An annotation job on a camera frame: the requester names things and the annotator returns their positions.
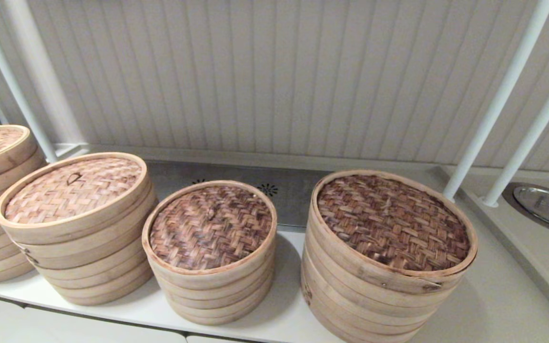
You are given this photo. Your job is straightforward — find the wide white column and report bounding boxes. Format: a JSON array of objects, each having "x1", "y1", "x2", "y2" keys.
[{"x1": 2, "y1": 0, "x2": 89, "y2": 158}]

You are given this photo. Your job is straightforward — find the round stainless steel lid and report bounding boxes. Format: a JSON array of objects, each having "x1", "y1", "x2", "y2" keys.
[{"x1": 514, "y1": 186, "x2": 549, "y2": 233}]

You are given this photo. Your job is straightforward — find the large dark woven bamboo lid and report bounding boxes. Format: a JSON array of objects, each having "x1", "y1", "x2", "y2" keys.
[{"x1": 306, "y1": 170, "x2": 478, "y2": 295}]

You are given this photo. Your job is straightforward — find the light woven steamer lid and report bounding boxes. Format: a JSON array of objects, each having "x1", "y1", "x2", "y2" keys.
[{"x1": 0, "y1": 151, "x2": 152, "y2": 246}]

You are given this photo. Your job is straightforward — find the large bamboo steamer basket stack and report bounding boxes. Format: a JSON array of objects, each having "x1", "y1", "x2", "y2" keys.
[{"x1": 301, "y1": 229, "x2": 466, "y2": 343}]

